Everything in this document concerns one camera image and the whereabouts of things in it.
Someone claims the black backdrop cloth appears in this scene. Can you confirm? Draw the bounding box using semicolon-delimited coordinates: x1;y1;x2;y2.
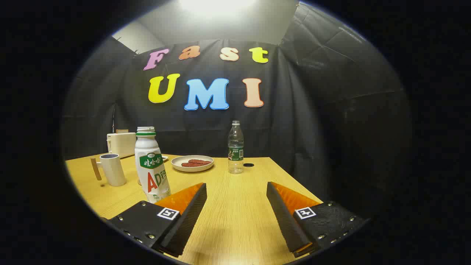
61;4;412;206

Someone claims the cream toaster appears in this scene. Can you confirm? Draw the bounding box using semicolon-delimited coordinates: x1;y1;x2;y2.
107;132;137;159

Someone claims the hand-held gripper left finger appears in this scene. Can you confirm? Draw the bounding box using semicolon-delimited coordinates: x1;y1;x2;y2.
105;182;208;258

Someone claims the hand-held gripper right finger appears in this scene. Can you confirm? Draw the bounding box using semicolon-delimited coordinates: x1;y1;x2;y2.
266;181;368;258

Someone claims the white cup with wooden handle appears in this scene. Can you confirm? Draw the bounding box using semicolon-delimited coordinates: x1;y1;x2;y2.
91;153;127;187

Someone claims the wooden table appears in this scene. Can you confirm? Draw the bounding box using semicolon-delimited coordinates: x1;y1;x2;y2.
65;153;324;265

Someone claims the bright ceiling light panel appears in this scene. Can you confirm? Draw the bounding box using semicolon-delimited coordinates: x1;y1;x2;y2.
178;0;258;17

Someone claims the beige round plate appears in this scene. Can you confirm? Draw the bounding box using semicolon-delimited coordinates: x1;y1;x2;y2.
171;155;215;173

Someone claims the white juice bottle green label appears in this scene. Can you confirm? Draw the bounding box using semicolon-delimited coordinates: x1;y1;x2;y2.
134;127;171;204

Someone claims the clear plastic water bottle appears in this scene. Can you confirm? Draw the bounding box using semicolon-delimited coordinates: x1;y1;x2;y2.
227;120;244;174

